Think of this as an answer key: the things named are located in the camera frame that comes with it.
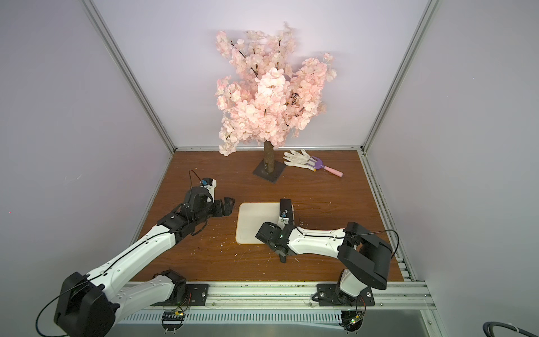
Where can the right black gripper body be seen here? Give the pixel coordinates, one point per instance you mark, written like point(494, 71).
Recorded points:
point(283, 243)

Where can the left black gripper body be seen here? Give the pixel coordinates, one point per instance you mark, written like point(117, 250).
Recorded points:
point(214, 210)

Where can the cream cutting board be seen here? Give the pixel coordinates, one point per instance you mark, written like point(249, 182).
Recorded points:
point(251, 216)

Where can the black cleaver knife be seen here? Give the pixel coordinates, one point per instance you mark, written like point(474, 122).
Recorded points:
point(286, 210)

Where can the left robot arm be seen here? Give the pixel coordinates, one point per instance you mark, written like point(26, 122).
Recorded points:
point(91, 304)

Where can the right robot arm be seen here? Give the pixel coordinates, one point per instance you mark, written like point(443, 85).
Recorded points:
point(365, 255)

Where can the left circuit board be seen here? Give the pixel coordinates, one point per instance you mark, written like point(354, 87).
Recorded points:
point(172, 320)

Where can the circuit board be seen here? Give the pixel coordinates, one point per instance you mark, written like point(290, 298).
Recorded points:
point(172, 320)
point(351, 321)

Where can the right circuit board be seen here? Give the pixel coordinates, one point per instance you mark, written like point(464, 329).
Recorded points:
point(351, 321)

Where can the purple pink garden rake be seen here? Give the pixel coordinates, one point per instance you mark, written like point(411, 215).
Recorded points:
point(317, 164)

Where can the white work glove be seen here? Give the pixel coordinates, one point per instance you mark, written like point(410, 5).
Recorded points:
point(300, 159)

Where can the pink cherry blossom tree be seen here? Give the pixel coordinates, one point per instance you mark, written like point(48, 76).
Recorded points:
point(271, 99)

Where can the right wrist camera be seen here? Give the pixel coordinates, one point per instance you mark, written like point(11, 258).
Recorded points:
point(283, 219)

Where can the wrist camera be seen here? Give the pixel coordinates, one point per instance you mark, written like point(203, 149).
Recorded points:
point(207, 183)
point(283, 219)

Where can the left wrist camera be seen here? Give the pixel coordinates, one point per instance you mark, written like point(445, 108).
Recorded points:
point(207, 183)

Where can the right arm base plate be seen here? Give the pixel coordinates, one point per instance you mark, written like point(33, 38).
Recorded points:
point(328, 294)

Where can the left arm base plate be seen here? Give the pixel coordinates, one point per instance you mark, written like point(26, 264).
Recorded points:
point(187, 295)

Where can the aluminium front rail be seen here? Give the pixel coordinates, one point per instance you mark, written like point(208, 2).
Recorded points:
point(260, 295)

